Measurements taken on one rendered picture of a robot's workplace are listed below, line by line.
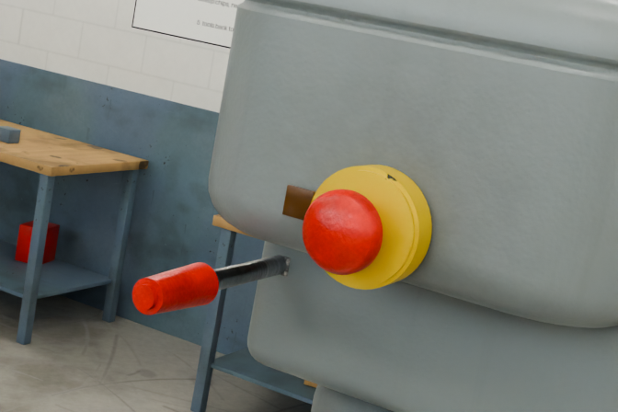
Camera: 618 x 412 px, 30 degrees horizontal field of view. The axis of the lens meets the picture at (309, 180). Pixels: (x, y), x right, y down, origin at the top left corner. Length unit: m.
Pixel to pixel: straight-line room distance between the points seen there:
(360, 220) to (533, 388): 0.18
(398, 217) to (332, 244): 0.04
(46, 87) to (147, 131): 0.72
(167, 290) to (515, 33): 0.22
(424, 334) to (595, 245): 0.16
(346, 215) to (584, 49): 0.13
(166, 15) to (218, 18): 0.32
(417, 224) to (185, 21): 5.47
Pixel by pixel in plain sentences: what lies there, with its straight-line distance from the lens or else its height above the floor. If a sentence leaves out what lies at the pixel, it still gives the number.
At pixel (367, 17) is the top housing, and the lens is 0.58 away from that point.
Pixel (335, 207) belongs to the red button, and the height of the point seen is 1.77.
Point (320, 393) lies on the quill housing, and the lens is 0.78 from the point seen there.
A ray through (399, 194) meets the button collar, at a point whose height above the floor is 1.78.
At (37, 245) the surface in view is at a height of 0.49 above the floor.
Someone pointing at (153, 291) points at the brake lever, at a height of 1.70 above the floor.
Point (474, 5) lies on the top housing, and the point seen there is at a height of 1.87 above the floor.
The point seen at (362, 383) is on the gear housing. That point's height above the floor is 1.64.
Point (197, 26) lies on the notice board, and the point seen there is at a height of 1.60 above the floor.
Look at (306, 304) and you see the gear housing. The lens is 0.71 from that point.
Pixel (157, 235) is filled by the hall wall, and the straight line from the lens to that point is 6.11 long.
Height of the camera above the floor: 1.87
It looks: 9 degrees down
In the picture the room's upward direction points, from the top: 10 degrees clockwise
